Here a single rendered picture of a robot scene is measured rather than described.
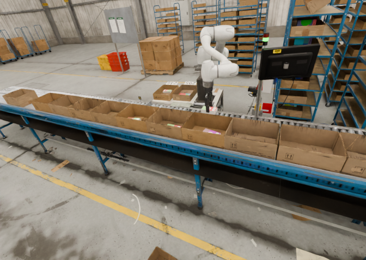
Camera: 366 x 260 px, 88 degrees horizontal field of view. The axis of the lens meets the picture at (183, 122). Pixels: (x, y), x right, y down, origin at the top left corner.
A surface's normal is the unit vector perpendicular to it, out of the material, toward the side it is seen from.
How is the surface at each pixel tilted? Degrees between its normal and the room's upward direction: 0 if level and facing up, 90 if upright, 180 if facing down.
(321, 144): 89
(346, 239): 0
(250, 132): 89
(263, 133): 89
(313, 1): 91
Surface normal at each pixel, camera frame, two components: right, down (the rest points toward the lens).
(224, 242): -0.11, -0.84
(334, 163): -0.42, 0.53
